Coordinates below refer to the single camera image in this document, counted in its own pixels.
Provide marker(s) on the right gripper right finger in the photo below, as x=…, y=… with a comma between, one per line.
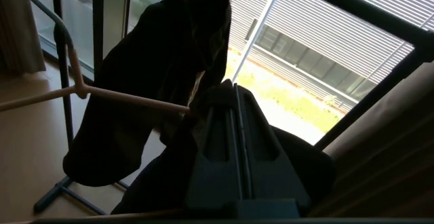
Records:
x=271, y=176

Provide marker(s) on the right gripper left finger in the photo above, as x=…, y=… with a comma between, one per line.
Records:
x=217, y=169

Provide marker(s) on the pink clothes hanger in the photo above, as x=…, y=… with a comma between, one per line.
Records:
x=135, y=100

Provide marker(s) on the black shorts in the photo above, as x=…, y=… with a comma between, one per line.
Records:
x=152, y=54

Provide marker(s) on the black clothes rack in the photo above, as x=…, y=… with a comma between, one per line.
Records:
x=356, y=6

